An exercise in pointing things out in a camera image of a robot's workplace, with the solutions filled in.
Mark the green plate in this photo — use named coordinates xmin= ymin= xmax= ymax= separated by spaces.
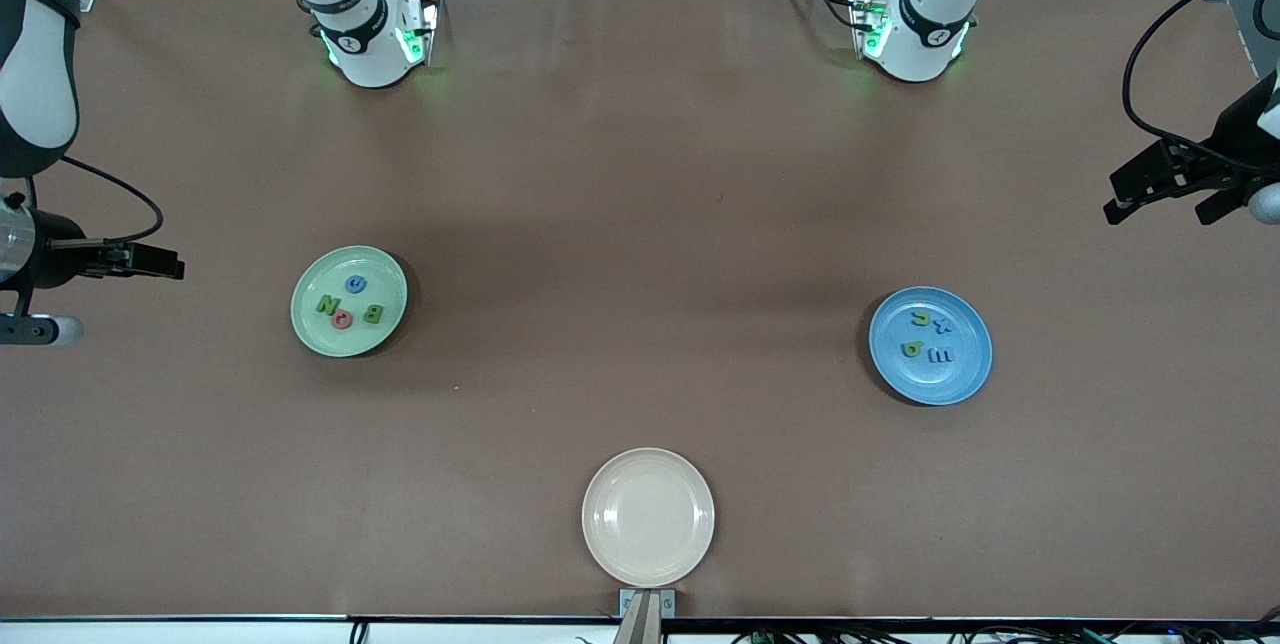
xmin=290 ymin=245 xmax=409 ymax=359

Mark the blue plate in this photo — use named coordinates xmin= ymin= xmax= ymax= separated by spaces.
xmin=868 ymin=286 xmax=994 ymax=407

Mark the silver base connector box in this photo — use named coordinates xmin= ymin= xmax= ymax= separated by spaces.
xmin=395 ymin=0 xmax=441 ymax=67
xmin=848 ymin=0 xmax=893 ymax=61

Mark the brown table mat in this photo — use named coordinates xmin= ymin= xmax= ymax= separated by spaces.
xmin=0 ymin=0 xmax=1280 ymax=622

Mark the beige plate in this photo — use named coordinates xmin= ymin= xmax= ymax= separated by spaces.
xmin=581 ymin=447 xmax=717 ymax=589

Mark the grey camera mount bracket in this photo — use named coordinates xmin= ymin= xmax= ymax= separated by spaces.
xmin=618 ymin=588 xmax=677 ymax=644

